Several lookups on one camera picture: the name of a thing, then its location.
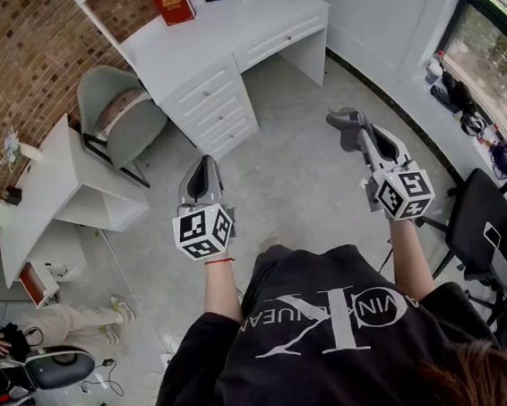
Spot person's left forearm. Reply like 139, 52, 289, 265
198, 255, 245, 329

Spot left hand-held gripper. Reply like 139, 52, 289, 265
165, 151, 242, 264

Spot red book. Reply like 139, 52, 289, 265
150, 0, 198, 29

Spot person's black sweatshirt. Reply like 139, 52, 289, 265
130, 222, 506, 406

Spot smartphone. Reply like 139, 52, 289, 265
482, 220, 504, 251

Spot orange flat box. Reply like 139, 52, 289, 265
16, 259, 49, 309

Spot pale artificial flowers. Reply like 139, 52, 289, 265
0, 125, 26, 174

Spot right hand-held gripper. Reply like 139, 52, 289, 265
351, 104, 439, 227

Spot person's right forearm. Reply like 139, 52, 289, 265
385, 213, 439, 309

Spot grey and black seat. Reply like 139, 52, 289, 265
22, 342, 99, 394

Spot black office chair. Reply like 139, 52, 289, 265
410, 165, 507, 289

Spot small black box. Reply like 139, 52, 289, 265
3, 184, 25, 208

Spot grey cloth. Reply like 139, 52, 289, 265
324, 104, 369, 156

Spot window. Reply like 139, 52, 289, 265
433, 0, 507, 160

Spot white bottle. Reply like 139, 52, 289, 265
422, 56, 447, 87

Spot purple bag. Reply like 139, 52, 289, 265
487, 141, 507, 175

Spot black bag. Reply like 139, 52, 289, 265
428, 67, 480, 120

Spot white desk with drawers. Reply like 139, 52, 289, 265
68, 0, 346, 175

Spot white shelf unit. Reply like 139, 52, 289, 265
0, 105, 159, 313

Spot white vase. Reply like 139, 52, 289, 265
19, 141, 46, 165

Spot grey armchair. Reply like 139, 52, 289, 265
73, 57, 176, 196

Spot beige striped cushion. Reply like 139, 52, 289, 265
90, 86, 154, 144

